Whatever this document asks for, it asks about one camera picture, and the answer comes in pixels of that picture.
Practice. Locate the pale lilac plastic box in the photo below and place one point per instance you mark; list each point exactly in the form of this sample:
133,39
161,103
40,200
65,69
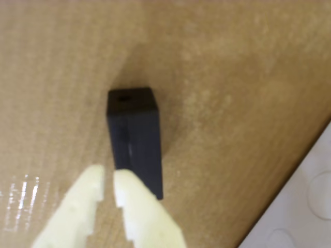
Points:
305,206

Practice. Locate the black rectangular block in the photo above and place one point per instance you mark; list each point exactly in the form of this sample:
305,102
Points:
137,134

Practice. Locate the brown cardboard sheet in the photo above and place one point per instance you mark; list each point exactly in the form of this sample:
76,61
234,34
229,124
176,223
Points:
219,90

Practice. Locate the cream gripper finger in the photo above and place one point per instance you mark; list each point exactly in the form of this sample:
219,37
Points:
72,211
147,217

